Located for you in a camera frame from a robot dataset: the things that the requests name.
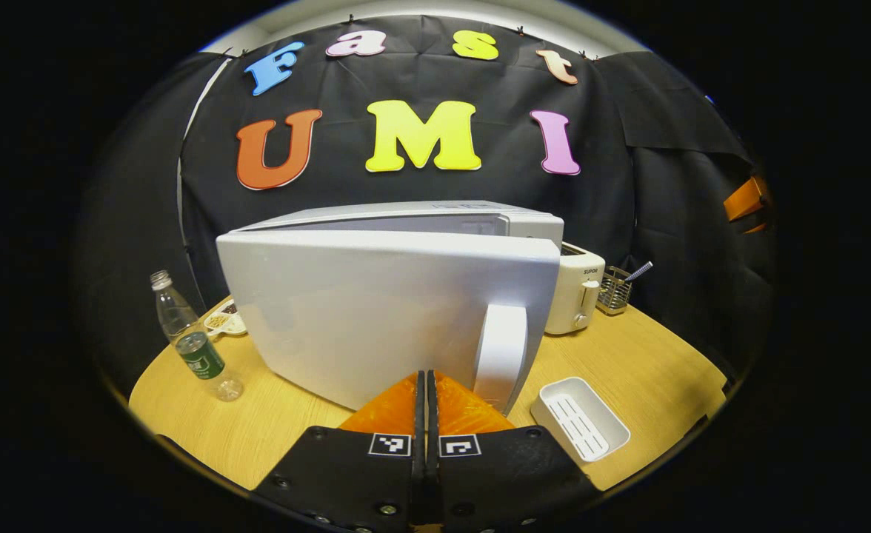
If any black backdrop cloth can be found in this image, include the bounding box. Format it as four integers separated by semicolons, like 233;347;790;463
73;15;777;386

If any white divided snack plate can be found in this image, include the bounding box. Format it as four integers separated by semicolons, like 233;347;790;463
204;300;248;338

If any clear plastic bottle green label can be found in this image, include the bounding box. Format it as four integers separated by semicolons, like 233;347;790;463
149;270;244;402

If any white toaster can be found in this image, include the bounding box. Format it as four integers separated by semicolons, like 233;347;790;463
544;243;607;335

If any white rectangular tray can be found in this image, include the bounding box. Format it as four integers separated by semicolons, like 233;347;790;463
530;376;631;465

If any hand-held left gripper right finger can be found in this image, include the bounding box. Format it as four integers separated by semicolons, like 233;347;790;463
427;369;604;533

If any wire mesh utensil holder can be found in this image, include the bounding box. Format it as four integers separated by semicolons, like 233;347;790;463
597;266;633;316

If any white microwave oven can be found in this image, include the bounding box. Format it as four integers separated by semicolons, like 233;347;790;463
216;200;564;415

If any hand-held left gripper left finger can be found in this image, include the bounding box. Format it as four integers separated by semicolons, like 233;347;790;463
253;369;427;533

